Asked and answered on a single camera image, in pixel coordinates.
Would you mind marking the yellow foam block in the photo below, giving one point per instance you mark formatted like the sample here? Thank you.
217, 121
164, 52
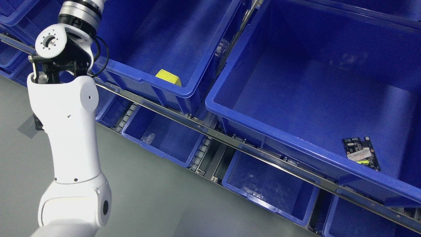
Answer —
169, 77

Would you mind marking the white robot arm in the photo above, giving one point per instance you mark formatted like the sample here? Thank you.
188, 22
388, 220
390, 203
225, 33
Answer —
64, 98

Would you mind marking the metal shelf rack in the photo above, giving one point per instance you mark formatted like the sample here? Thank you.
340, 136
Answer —
208, 124

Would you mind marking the blue bin lower middle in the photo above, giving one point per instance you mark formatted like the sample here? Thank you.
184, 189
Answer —
275, 190

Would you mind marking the blue bin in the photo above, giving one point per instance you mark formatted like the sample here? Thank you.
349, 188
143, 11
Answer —
162, 136
184, 37
306, 74
345, 219
21, 23
275, 190

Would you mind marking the blue bin lower left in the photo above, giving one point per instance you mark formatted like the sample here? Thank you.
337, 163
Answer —
162, 136

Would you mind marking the blue bin middle left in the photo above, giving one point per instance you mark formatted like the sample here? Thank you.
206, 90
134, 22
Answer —
184, 37

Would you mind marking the blue bin middle right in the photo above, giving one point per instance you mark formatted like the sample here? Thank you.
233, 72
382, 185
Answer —
306, 74

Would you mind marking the black circuit board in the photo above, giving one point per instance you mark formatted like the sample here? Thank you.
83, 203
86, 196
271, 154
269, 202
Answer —
361, 151

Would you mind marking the blue bin lower right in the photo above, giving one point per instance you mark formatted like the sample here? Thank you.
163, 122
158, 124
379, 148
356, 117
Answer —
345, 219

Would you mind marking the blue bin far left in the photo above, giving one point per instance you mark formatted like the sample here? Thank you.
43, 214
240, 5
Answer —
21, 23

